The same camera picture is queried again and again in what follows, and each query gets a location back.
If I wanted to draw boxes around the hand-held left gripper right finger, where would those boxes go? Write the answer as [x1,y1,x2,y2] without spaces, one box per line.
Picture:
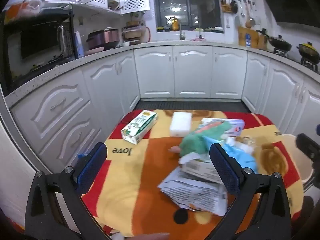
[209,142,293,240]

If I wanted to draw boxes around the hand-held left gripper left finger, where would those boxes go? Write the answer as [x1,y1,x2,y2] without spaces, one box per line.
[24,142,110,240]

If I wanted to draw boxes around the beige plastic bin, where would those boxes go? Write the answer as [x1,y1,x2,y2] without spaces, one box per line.
[280,134,314,184]

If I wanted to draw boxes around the light blue plastic packet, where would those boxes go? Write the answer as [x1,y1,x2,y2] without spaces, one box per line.
[220,140,258,173]

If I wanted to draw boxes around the small white cardboard box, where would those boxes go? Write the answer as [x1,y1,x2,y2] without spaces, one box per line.
[180,155,225,183]

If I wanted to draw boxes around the printed paper wrapper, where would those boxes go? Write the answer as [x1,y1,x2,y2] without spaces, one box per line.
[157,167,228,217]

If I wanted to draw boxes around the green cloth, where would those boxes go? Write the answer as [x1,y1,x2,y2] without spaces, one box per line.
[179,122,229,157]

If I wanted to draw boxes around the white blue toothpaste box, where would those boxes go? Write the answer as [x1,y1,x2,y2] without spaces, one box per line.
[201,117,245,137]

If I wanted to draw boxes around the green white drink carton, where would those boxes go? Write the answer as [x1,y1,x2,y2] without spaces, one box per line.
[121,110,158,145]

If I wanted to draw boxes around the white foam block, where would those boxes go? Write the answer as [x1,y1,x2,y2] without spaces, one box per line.
[169,112,192,137]

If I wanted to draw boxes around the printed checked blanket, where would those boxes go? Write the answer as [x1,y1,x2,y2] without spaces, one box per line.
[81,109,304,240]

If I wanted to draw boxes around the yellow lidded pot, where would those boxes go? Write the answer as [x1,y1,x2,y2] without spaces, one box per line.
[297,42,320,64]

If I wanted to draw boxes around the gas stove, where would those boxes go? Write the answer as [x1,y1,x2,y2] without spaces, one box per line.
[272,47,290,57]

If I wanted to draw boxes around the black lidded wok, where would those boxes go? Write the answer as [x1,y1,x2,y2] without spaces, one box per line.
[256,29,292,53]

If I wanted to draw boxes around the white base cabinets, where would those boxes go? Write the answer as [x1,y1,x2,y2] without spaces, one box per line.
[5,44,320,173]

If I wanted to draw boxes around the wooden cutting board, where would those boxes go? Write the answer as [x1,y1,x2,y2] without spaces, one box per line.
[237,26,268,50]

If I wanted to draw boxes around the blue plastic pitcher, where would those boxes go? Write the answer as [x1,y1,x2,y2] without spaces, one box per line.
[74,31,85,58]

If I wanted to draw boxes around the hanging wooden ladle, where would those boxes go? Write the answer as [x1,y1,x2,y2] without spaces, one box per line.
[244,4,256,29]

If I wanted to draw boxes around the black range hood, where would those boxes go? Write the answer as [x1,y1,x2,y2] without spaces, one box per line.
[255,0,320,28]

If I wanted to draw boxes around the pink rice cooker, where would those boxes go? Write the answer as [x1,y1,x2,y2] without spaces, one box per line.
[86,28,120,51]

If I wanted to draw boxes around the black countertop oven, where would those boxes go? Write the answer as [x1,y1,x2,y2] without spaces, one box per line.
[0,12,76,92]

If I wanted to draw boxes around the beige casserole on rack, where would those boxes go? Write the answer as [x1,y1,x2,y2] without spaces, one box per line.
[121,26,151,46]

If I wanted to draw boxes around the curved metal faucet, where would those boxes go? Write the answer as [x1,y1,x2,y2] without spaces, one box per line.
[167,17,186,41]

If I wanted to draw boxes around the dark kitchen window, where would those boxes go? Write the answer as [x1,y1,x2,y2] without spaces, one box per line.
[152,0,224,33]

